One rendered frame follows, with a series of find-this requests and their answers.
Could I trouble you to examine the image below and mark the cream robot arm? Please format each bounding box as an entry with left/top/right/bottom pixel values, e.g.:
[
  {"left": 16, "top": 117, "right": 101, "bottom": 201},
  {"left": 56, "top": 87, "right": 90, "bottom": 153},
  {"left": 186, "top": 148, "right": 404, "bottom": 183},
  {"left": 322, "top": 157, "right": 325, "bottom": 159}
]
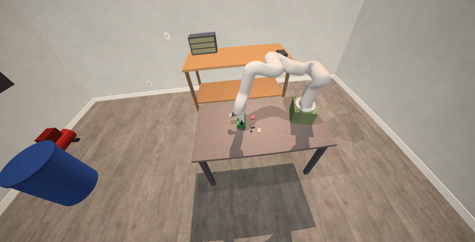
[{"left": 229, "top": 52, "right": 331, "bottom": 119}]

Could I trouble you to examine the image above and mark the green rack of bins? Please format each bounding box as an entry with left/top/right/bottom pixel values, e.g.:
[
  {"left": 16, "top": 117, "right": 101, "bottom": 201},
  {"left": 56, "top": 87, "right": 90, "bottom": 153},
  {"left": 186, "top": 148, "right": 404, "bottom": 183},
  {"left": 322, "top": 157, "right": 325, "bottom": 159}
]
[{"left": 237, "top": 114, "right": 246, "bottom": 129}]

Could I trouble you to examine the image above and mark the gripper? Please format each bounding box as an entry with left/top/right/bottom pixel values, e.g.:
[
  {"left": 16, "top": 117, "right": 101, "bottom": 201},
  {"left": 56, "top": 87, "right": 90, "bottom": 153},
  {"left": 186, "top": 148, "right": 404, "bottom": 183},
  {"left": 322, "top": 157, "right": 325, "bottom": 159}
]
[{"left": 239, "top": 114, "right": 245, "bottom": 125}]

